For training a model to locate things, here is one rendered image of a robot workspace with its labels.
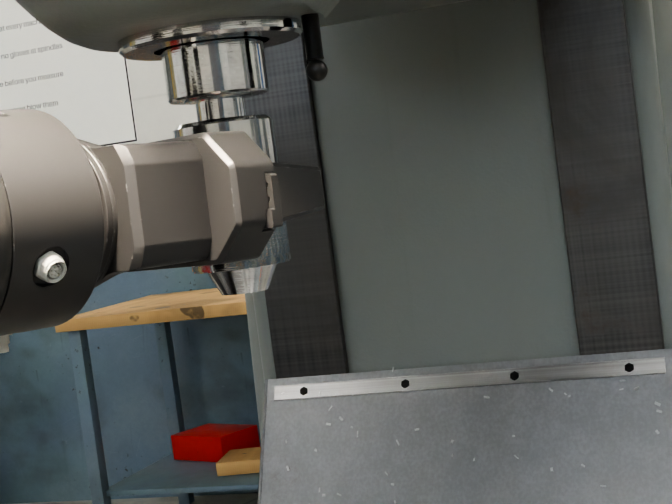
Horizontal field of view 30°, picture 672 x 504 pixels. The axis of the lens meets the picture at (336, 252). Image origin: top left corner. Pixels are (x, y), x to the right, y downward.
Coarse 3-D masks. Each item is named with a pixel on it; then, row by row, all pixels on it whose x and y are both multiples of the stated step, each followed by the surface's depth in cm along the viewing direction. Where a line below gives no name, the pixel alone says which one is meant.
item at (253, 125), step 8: (208, 120) 56; (216, 120) 56; (224, 120) 56; (232, 120) 56; (240, 120) 57; (248, 120) 57; (256, 120) 57; (264, 120) 57; (272, 120) 59; (176, 128) 58; (184, 128) 57; (192, 128) 57; (200, 128) 56; (208, 128) 56; (216, 128) 56; (224, 128) 56; (232, 128) 56; (240, 128) 57; (248, 128) 57; (256, 128) 57; (264, 128) 57; (272, 128) 58; (176, 136) 58
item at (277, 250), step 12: (264, 144) 57; (276, 156) 58; (276, 228) 58; (276, 240) 57; (288, 240) 59; (264, 252) 57; (276, 252) 57; (288, 252) 59; (228, 264) 57; (240, 264) 57; (252, 264) 57; (264, 264) 57
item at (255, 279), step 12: (276, 264) 59; (216, 276) 58; (228, 276) 58; (240, 276) 57; (252, 276) 58; (264, 276) 58; (228, 288) 58; (240, 288) 58; (252, 288) 58; (264, 288) 58
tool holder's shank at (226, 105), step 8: (208, 96) 57; (216, 96) 57; (224, 96) 57; (232, 96) 58; (240, 96) 58; (248, 96) 59; (192, 104) 59; (200, 104) 58; (208, 104) 58; (216, 104) 57; (224, 104) 57; (232, 104) 58; (240, 104) 58; (200, 112) 58; (208, 112) 58; (216, 112) 57; (224, 112) 57; (232, 112) 58; (240, 112) 58; (200, 120) 58
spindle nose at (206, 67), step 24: (168, 48) 57; (192, 48) 56; (216, 48) 56; (240, 48) 57; (168, 72) 57; (192, 72) 56; (216, 72) 56; (240, 72) 57; (264, 72) 58; (168, 96) 58; (192, 96) 56
